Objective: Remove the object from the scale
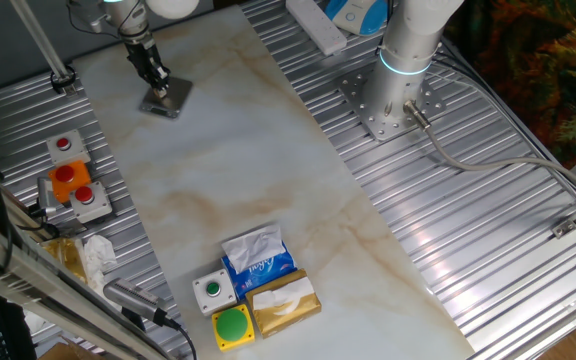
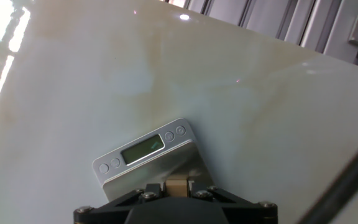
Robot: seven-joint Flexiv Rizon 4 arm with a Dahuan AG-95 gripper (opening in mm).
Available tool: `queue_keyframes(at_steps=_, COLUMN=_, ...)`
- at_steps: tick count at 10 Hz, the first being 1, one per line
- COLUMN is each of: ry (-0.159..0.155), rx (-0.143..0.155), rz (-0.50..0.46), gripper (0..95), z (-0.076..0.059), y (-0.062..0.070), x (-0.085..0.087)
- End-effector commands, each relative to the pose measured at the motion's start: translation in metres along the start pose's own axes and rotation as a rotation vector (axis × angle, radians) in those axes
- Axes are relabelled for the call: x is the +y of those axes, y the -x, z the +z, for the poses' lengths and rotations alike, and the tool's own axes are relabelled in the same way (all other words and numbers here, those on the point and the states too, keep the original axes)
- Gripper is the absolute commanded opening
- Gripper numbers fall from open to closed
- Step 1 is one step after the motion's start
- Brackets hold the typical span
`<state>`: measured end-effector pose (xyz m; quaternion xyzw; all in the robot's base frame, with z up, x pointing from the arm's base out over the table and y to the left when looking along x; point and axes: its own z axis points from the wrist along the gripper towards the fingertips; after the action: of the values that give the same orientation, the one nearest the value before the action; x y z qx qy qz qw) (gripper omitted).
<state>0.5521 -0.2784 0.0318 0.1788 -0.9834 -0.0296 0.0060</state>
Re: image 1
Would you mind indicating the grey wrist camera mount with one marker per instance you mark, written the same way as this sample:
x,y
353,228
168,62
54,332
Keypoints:
x,y
88,15

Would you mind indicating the green button yellow box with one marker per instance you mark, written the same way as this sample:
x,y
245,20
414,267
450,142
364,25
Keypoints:
x,y
232,326

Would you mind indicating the crumpled white tissue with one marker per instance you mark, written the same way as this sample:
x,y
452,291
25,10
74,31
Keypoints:
x,y
99,255

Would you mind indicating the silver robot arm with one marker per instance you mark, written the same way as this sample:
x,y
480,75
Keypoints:
x,y
403,50

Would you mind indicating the brown cardboard box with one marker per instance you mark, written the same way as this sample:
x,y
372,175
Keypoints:
x,y
68,352

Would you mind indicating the aluminium pole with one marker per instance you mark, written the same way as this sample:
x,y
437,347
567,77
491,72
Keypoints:
x,y
38,37

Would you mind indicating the green button white box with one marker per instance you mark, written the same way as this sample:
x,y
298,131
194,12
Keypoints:
x,y
213,290

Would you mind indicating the pole base bracket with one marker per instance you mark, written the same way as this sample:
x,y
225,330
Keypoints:
x,y
63,80

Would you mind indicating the red button orange box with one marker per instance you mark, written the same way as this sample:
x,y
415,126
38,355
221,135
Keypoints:
x,y
68,180

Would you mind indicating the white power strip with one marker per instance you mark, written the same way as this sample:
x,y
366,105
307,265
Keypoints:
x,y
315,25

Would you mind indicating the silver digital scale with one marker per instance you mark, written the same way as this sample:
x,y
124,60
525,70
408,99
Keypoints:
x,y
178,97

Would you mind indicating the marble pattern slab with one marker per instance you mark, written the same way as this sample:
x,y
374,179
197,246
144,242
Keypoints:
x,y
248,175

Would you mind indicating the red button grey box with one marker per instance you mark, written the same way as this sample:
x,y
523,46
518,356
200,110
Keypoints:
x,y
90,202
65,146

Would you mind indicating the blue white device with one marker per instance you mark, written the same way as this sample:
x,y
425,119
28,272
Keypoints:
x,y
353,15

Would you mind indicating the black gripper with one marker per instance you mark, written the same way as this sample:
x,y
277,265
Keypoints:
x,y
145,60

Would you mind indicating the grey ribbed camera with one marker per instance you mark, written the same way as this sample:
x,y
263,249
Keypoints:
x,y
133,297

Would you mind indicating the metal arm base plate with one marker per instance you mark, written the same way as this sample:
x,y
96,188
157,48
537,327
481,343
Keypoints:
x,y
363,107

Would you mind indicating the aluminium frame beam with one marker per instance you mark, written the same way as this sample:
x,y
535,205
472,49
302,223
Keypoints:
x,y
43,280

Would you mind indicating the crumpled gold tissue pack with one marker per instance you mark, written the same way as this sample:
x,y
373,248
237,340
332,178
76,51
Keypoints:
x,y
68,255

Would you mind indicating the blue tissue pack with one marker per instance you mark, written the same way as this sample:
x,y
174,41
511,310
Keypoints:
x,y
263,272

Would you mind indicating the colourful patterned cloth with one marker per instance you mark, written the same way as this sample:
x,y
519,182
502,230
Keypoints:
x,y
543,60

